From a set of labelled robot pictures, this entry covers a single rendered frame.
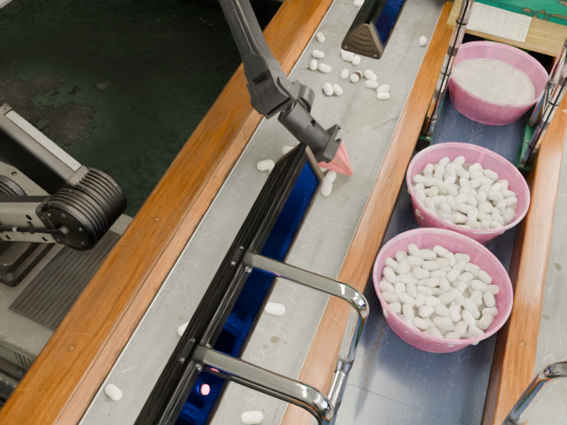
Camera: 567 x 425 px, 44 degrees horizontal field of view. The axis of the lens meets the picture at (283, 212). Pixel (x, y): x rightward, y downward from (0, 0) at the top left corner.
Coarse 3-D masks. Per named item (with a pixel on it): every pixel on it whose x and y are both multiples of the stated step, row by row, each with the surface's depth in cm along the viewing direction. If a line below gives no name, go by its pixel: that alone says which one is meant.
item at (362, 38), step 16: (368, 0) 139; (384, 0) 135; (400, 0) 143; (368, 16) 130; (384, 16) 135; (352, 32) 131; (368, 32) 130; (384, 32) 134; (352, 48) 133; (368, 48) 132; (384, 48) 133
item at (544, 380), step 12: (540, 372) 85; (552, 372) 84; (564, 372) 83; (540, 384) 86; (552, 384) 85; (528, 396) 88; (540, 396) 87; (516, 408) 92; (528, 408) 90; (504, 420) 96; (516, 420) 92
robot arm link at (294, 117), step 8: (296, 104) 144; (304, 104) 149; (280, 112) 148; (288, 112) 144; (296, 112) 144; (304, 112) 145; (280, 120) 145; (288, 120) 144; (296, 120) 144; (304, 120) 145; (288, 128) 146; (296, 128) 145; (304, 128) 145
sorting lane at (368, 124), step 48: (336, 0) 202; (336, 48) 186; (336, 96) 173; (288, 144) 160; (384, 144) 162; (240, 192) 148; (336, 192) 151; (192, 240) 139; (336, 240) 142; (192, 288) 131; (288, 288) 133; (144, 336) 124; (288, 336) 126; (144, 384) 118
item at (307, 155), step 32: (288, 160) 104; (288, 192) 100; (256, 224) 94; (288, 224) 99; (224, 256) 97; (288, 256) 99; (224, 288) 87; (256, 288) 91; (192, 320) 88; (224, 320) 85; (256, 320) 90; (192, 352) 80; (224, 352) 85; (160, 384) 82; (192, 384) 79; (224, 384) 84; (160, 416) 75; (192, 416) 79
